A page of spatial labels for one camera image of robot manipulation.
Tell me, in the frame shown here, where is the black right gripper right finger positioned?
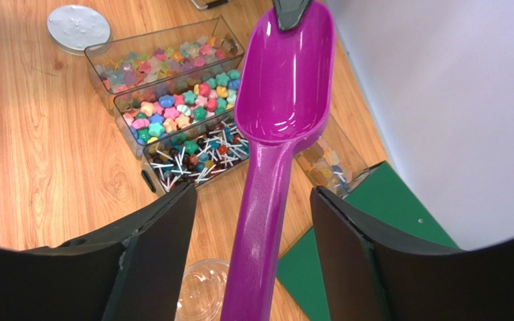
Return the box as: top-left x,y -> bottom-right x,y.
310,187 -> 514,320

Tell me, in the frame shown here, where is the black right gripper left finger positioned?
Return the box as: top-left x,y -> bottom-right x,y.
0,183 -> 197,320

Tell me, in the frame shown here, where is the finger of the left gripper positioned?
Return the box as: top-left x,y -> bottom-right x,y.
272,0 -> 313,31

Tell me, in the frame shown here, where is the clear plastic cup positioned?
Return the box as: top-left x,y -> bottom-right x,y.
175,259 -> 230,321

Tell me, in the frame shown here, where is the purple plastic scoop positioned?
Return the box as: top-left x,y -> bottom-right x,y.
221,1 -> 336,320

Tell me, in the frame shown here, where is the green clipboard folder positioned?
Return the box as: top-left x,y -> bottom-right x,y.
277,161 -> 458,320

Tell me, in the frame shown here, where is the clear candy bin back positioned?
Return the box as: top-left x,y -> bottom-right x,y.
295,116 -> 371,199

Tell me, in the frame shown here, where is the lollipop candy bin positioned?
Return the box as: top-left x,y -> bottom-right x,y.
141,119 -> 250,196

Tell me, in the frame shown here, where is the translucent gummy candy bin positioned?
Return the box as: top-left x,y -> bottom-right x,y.
84,17 -> 245,112

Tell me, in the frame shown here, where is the colourful star candy bin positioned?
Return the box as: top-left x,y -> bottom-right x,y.
114,58 -> 241,158

